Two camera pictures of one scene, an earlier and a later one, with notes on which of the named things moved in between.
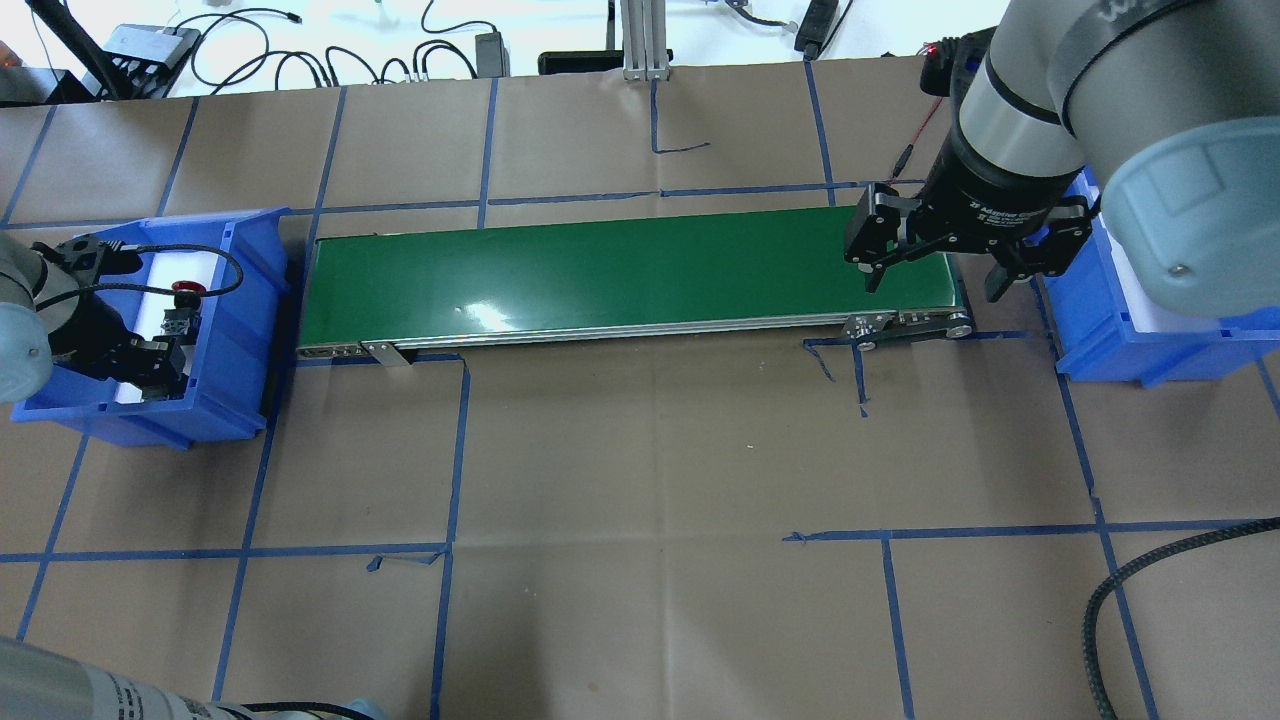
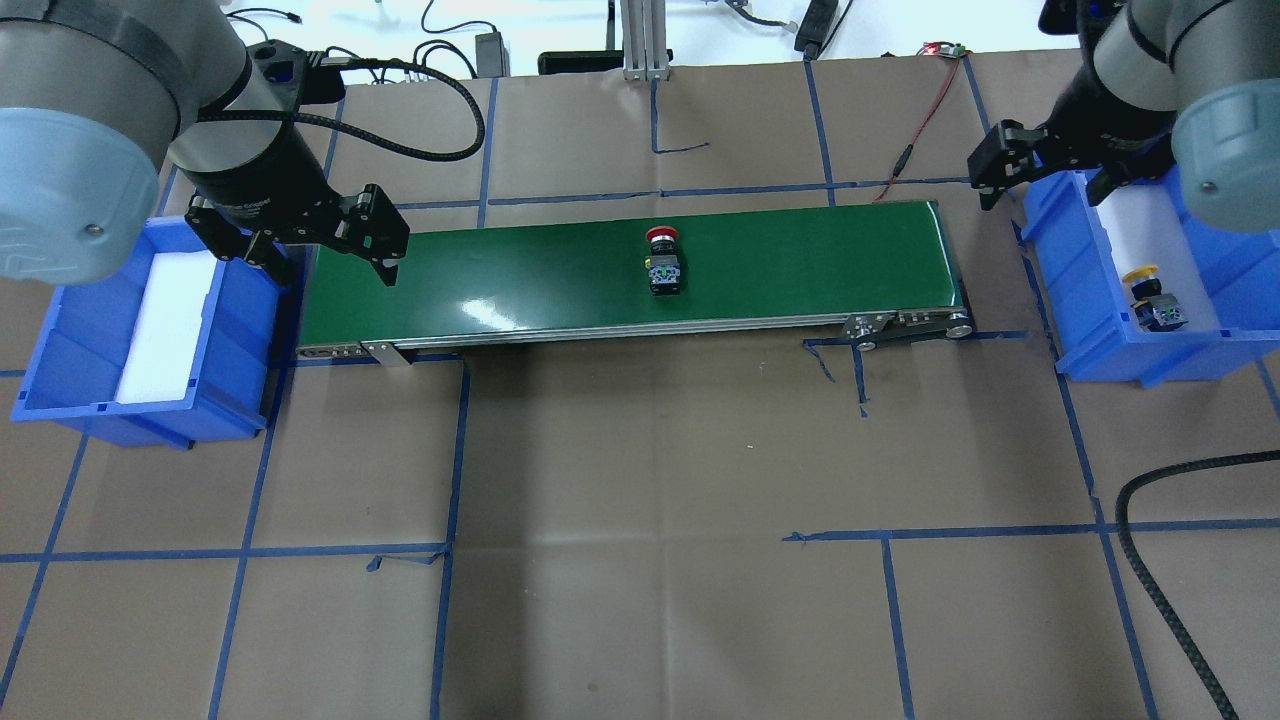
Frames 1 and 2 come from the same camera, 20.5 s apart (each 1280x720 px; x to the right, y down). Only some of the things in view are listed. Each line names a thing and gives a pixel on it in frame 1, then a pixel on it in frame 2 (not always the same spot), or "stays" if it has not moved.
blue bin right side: (1094, 337) stays
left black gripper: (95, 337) -> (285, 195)
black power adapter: (493, 60) stays
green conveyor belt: (764, 272) stays
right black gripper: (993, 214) -> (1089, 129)
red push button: (179, 320) -> (663, 264)
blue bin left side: (228, 397) stays
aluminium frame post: (644, 40) stays
